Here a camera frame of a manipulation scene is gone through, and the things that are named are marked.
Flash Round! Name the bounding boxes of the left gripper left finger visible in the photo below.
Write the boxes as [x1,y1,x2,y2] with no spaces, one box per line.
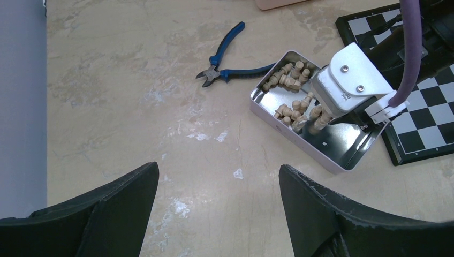
[1,162,159,256]

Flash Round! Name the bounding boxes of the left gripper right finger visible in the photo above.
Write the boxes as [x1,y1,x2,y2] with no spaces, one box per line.
[278,164,453,256]

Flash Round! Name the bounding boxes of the blue handled cutting pliers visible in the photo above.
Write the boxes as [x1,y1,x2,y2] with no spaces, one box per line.
[195,21,276,88]

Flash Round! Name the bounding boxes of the pink plastic storage box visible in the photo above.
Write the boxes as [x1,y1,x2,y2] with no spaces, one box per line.
[255,0,307,11]

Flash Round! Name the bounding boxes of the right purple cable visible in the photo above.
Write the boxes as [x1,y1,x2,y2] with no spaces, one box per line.
[388,0,423,108]

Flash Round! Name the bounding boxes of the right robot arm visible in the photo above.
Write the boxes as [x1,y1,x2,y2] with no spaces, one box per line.
[366,1,453,89]

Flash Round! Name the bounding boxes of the silver pink metal tin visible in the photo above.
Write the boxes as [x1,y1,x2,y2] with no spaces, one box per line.
[249,49,391,175]

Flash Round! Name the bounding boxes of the light wooden chess pieces pile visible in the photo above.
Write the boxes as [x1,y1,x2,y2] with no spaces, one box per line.
[261,58,333,134]

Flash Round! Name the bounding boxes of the black white chess board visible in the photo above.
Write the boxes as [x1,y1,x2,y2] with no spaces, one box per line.
[336,1,453,165]

